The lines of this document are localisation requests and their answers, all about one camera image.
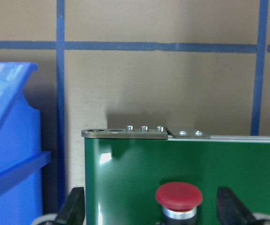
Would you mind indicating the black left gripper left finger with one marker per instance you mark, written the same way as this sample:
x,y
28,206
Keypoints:
x,y
73,209

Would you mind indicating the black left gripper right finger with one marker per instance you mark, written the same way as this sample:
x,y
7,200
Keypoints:
x,y
230,209

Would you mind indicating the red push button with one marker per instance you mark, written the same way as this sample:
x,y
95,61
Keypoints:
x,y
179,202

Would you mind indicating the green conveyor belt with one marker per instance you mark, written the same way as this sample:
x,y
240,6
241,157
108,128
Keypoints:
x,y
124,169

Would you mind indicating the blue left plastic bin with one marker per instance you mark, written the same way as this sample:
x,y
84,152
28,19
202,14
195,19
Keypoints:
x,y
21,157

